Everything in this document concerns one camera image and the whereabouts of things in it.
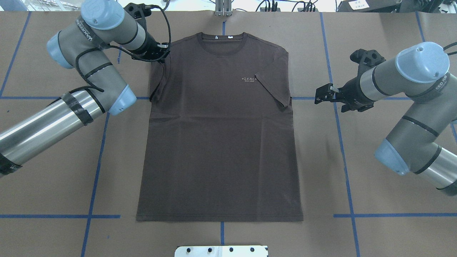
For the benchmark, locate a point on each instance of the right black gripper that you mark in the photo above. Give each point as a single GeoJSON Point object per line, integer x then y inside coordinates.
{"type": "Point", "coordinates": [352, 89]}

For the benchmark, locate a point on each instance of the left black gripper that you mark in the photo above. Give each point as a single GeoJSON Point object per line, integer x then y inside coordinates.
{"type": "Point", "coordinates": [150, 46]}

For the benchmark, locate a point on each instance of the brown t-shirt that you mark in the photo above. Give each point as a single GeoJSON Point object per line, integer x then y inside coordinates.
{"type": "Point", "coordinates": [220, 144]}

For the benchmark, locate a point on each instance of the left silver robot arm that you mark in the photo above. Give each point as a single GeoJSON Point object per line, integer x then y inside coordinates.
{"type": "Point", "coordinates": [101, 25]}

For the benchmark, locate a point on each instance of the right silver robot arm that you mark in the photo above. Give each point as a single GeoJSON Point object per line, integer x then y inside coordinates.
{"type": "Point", "coordinates": [421, 72]}

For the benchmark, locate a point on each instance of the white column base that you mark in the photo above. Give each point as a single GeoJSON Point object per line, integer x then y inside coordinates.
{"type": "Point", "coordinates": [222, 251]}

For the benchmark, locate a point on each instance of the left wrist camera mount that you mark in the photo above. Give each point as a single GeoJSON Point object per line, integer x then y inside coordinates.
{"type": "Point", "coordinates": [139, 12]}

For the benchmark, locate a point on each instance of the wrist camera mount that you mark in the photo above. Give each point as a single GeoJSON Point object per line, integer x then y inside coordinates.
{"type": "Point", "coordinates": [139, 12]}
{"type": "Point", "coordinates": [368, 58]}

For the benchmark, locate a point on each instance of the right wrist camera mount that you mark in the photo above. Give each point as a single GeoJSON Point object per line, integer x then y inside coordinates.
{"type": "Point", "coordinates": [368, 58]}

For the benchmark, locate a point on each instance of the aluminium frame post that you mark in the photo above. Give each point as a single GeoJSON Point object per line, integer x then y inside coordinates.
{"type": "Point", "coordinates": [223, 7]}

